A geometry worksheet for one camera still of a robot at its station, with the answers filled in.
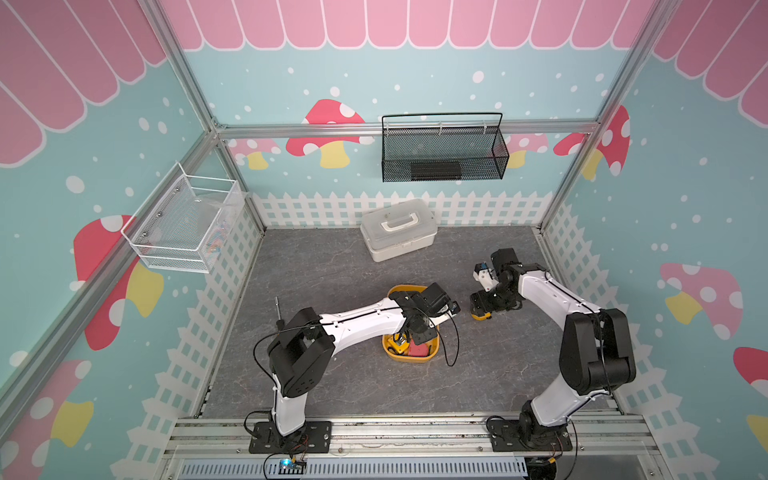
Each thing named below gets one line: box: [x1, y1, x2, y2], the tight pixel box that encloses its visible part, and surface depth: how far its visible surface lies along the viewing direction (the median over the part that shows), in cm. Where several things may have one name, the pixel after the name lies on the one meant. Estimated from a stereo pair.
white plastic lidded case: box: [360, 199, 438, 262], surface depth 108 cm
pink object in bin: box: [408, 339, 429, 357], surface depth 89 cm
